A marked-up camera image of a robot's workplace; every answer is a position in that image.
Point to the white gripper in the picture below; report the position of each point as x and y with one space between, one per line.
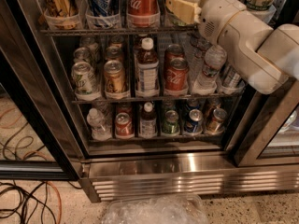
220 17

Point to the clear water bottle shelf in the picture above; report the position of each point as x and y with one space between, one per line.
98 124
214 59

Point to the top wire shelf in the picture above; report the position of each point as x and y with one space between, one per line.
121 31

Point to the brown tea bottle middle shelf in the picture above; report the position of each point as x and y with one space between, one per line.
147 66

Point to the blue can top shelf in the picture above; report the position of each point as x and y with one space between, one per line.
102 0

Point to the clear water bottle bottom shelf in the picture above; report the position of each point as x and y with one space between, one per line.
98 124

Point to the clear water bottle middle shelf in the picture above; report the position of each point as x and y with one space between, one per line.
214 59

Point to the red cola can middle shelf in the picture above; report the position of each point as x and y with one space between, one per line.
176 74

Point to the brown tea bottle bottom shelf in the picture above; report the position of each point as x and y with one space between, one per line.
147 124

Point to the red cola can top shelf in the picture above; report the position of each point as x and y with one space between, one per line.
142 7

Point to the middle wire shelf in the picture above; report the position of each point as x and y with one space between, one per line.
157 98

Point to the brown tea bottle shelf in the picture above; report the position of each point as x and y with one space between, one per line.
147 66
147 124

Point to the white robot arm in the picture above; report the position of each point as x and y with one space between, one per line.
263 56

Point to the red cola can bottom shelf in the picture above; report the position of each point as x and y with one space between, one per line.
123 126

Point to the blue can bottom shelf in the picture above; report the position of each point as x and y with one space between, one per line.
193 121

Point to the fridge glass door left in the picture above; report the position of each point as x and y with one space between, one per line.
29 68

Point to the red cola can shelf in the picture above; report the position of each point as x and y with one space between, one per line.
123 126
176 74
142 7

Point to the white green can middle shelf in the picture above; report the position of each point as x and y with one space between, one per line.
84 77

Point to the gold can shelf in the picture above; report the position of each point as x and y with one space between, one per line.
115 79
62 8
215 122

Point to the gold can top shelf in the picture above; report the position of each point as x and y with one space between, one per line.
62 8

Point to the gold can middle shelf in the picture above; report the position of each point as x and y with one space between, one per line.
115 79

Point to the clear plastic bag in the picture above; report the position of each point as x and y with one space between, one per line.
164 209

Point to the gold can bottom shelf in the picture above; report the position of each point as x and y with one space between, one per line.
215 122

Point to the stainless steel fridge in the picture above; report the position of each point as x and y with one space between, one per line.
254 152

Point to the blue can shelf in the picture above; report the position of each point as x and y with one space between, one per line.
193 121
102 0

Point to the wire shelf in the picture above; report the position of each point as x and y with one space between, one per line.
157 98
121 31

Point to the silver can middle shelf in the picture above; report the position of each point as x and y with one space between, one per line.
230 77

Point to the green can bottom shelf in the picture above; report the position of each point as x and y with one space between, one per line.
170 123

